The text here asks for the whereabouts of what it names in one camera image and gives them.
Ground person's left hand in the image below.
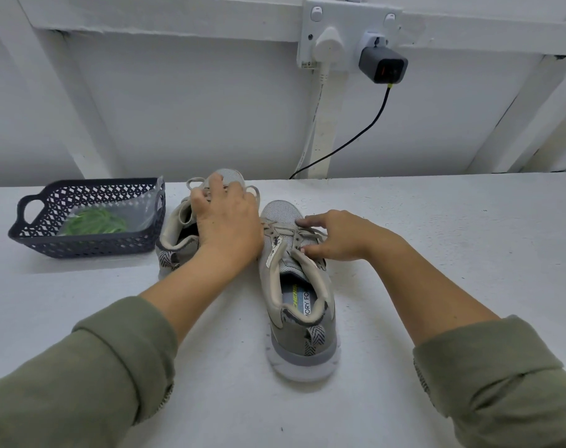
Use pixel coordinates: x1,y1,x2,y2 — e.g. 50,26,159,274
190,174,266,271

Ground person's right hand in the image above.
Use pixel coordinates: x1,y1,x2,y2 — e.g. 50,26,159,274
296,210,402,265

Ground beige shoelace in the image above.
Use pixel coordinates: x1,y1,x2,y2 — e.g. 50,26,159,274
261,219,329,271
177,175,261,225

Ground gray sneaker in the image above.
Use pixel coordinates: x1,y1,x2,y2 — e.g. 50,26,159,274
155,169,251,281
259,200,342,383

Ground green shoelace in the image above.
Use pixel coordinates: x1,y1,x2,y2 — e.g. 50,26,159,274
57,208,130,237

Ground person's left forearm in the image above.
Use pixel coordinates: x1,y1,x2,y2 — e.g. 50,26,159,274
0,251,239,448

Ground person's right forearm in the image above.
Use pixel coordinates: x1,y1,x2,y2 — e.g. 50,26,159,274
376,236,566,448

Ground clear plastic bag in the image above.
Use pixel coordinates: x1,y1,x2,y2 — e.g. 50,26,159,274
59,189,164,237

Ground gray charger adapter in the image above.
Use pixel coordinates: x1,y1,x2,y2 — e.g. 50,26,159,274
358,45,409,86

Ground white plug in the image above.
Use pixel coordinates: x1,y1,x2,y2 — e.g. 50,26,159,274
313,25,348,65

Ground dark plastic lattice basket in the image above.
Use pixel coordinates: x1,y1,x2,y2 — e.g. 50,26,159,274
7,177,167,259

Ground black cable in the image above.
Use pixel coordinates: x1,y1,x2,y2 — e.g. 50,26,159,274
289,83,393,180

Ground white cable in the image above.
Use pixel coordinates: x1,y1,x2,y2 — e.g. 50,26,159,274
296,68,329,178

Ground white wall socket plate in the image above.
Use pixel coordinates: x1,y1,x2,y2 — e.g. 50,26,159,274
297,0,404,71

